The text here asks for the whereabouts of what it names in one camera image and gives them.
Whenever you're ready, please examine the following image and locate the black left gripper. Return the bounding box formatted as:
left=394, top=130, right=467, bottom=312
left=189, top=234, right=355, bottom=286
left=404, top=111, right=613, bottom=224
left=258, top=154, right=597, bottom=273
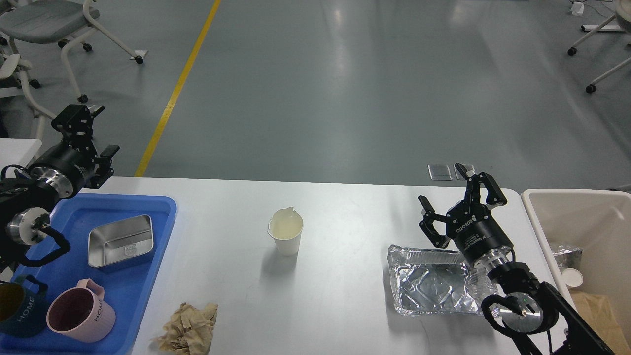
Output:
left=27, top=104, right=120, bottom=199

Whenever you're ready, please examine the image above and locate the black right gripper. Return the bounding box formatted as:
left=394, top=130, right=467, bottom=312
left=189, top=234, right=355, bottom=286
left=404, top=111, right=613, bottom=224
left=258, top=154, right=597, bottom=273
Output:
left=418, top=172, right=514, bottom=266

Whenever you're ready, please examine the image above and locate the stainless steel rectangular tray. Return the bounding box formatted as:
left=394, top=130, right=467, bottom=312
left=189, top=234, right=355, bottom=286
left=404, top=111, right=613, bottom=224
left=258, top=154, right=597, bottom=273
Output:
left=87, top=215, right=155, bottom=273

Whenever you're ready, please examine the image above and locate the pink ribbed mug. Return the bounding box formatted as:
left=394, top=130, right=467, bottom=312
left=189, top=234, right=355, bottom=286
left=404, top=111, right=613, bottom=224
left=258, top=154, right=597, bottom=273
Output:
left=46, top=278, right=116, bottom=343

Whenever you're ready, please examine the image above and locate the dark blue mug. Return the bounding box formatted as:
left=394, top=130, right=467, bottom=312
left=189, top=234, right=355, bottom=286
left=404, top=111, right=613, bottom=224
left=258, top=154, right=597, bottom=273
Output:
left=0, top=274, right=49, bottom=338

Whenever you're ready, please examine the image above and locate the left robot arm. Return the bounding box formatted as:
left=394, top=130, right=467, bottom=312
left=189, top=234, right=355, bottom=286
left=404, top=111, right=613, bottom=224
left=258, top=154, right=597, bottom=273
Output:
left=0, top=104, right=119, bottom=269

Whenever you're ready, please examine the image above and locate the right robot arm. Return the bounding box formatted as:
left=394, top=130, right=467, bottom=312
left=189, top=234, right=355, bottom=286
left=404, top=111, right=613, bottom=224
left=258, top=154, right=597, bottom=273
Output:
left=418, top=163, right=613, bottom=355

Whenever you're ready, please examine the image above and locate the right metal floor plate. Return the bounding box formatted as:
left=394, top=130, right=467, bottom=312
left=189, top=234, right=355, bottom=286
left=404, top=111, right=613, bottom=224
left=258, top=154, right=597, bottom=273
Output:
left=454, top=163, right=476, bottom=180

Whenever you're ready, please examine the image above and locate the metal floor plate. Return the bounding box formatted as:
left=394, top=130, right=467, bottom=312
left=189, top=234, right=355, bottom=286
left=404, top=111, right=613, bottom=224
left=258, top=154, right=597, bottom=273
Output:
left=427, top=164, right=453, bottom=181
left=454, top=163, right=476, bottom=180

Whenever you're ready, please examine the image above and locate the left metal floor plate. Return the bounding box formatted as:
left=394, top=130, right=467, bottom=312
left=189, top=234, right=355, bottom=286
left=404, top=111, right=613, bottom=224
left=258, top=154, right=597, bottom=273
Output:
left=427, top=164, right=453, bottom=181

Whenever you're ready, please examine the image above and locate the small white side table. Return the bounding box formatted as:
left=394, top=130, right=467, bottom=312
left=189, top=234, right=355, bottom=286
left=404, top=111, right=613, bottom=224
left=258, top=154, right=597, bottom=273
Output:
left=0, top=138, right=41, bottom=169

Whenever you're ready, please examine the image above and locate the aluminium foil container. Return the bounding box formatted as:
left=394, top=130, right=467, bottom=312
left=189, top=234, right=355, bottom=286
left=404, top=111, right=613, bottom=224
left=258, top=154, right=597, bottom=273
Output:
left=387, top=244, right=499, bottom=316

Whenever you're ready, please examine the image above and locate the crumpled foil in bin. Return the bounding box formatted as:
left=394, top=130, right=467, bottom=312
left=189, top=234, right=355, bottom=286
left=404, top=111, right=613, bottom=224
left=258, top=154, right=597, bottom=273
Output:
left=548, top=242, right=583, bottom=272

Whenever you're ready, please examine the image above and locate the small white cup in bin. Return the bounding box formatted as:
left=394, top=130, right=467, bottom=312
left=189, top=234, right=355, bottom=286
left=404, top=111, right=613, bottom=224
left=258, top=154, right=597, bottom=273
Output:
left=561, top=267, right=584, bottom=288

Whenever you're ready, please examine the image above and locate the grey office chair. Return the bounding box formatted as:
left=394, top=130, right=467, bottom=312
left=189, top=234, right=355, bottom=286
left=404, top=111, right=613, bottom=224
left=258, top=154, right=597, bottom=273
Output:
left=0, top=0, right=144, bottom=103

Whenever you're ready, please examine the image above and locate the beige plastic waste bin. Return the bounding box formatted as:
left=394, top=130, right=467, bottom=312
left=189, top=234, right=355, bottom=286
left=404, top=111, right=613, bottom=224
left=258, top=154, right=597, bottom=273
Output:
left=521, top=189, right=631, bottom=349

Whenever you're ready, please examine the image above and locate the blue plastic tray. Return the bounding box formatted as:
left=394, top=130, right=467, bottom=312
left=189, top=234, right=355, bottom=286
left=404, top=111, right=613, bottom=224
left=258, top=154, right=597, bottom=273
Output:
left=1, top=193, right=176, bottom=355

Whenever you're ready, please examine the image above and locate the brown paper bag in bin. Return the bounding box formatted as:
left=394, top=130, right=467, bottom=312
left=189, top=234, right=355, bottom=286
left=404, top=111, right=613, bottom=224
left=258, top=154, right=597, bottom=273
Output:
left=570, top=290, right=631, bottom=355

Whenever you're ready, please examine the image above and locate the white paper cup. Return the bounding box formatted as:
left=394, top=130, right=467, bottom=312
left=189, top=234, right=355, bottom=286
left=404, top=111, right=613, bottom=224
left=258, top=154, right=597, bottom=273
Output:
left=268, top=207, right=304, bottom=256

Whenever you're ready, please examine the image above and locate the crumpled brown paper napkin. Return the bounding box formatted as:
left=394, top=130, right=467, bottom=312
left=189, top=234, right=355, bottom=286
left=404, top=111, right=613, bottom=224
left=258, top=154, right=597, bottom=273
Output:
left=153, top=303, right=219, bottom=355

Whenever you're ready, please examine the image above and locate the white chair base right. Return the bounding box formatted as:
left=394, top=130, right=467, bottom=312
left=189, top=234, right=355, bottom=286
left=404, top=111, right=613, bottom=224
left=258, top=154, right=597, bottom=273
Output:
left=567, top=0, right=631, bottom=95

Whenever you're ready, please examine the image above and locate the white chair frame left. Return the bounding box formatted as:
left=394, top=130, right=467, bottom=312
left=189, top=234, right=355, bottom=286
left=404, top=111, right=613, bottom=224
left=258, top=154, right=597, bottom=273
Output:
left=0, top=54, right=56, bottom=140

